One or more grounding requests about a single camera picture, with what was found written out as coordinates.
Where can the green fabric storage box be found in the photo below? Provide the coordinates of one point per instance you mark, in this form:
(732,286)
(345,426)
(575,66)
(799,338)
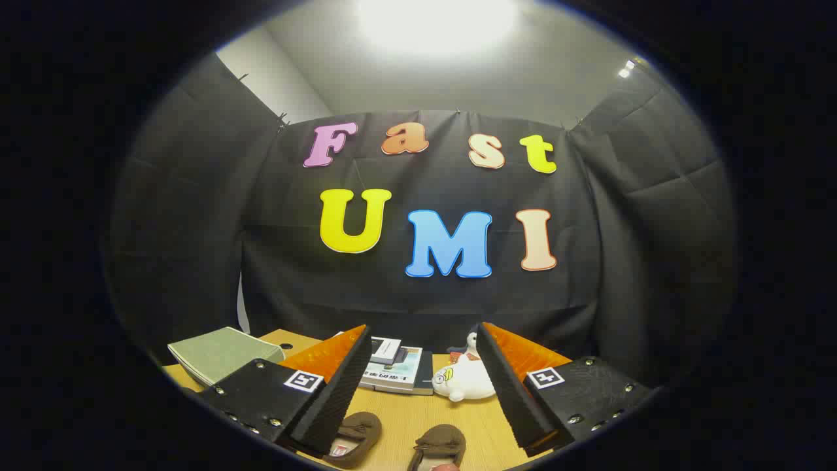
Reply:
(219,353)

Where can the white plush toy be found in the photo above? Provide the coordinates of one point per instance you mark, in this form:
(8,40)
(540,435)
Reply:
(467,379)

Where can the book with blue picture cover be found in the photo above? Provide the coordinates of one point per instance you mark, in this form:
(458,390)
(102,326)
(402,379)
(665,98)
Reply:
(386,348)

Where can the black backdrop cloth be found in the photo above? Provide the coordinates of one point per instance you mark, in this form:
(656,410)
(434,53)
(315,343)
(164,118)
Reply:
(425,307)

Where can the book with pale teal cover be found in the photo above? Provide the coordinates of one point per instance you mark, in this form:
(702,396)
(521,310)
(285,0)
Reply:
(395,374)

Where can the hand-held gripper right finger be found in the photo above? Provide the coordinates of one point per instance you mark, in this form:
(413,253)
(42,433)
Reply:
(513,399)

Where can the brown fuzzy shoe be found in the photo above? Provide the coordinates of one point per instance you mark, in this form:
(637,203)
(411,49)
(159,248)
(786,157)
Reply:
(439,441)
(358,428)

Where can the black book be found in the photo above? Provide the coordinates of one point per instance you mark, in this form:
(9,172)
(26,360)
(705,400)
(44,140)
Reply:
(426,373)

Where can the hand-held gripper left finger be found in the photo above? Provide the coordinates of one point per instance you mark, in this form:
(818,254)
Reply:
(333,405)

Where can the navy penguin plush toy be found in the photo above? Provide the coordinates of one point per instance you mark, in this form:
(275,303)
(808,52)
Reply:
(471,341)

